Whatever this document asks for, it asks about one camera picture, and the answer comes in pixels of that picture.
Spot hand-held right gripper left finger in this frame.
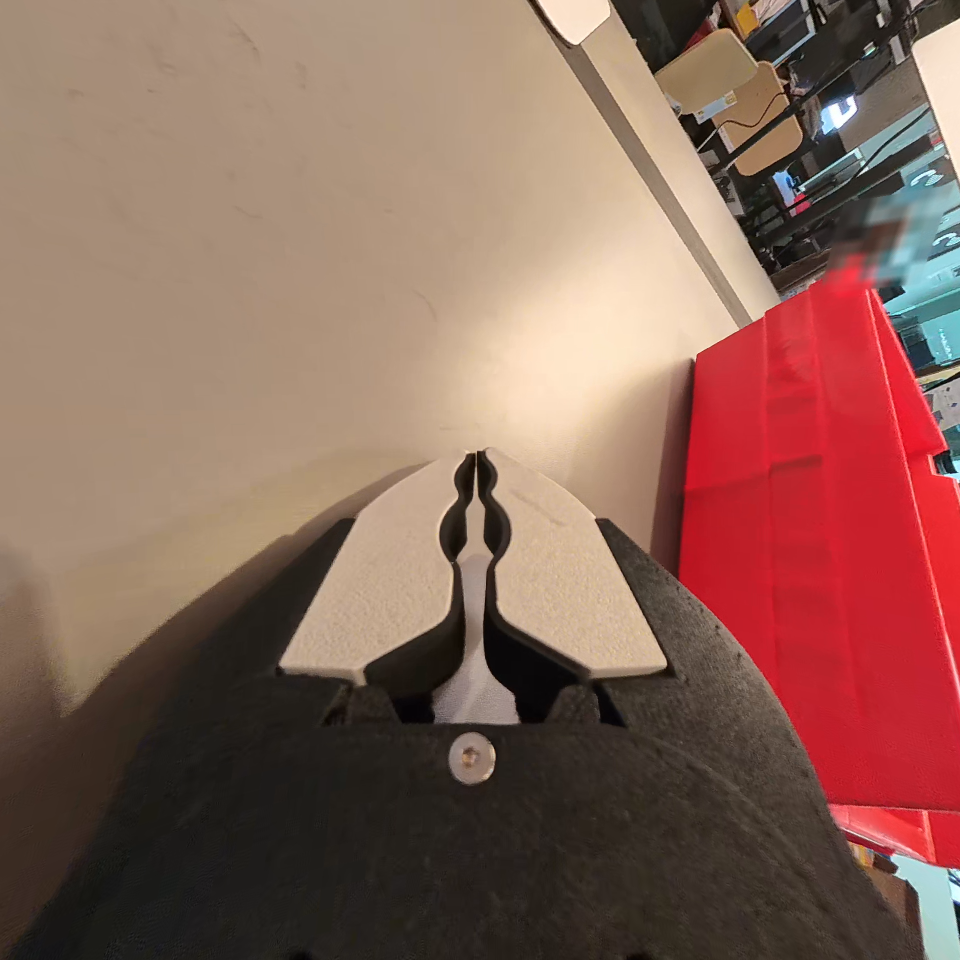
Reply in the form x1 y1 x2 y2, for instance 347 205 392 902
277 450 480 687

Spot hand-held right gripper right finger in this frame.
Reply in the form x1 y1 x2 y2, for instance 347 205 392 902
477 447 669 684

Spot red plastic bin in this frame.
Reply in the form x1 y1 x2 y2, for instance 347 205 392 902
678 281 960 865

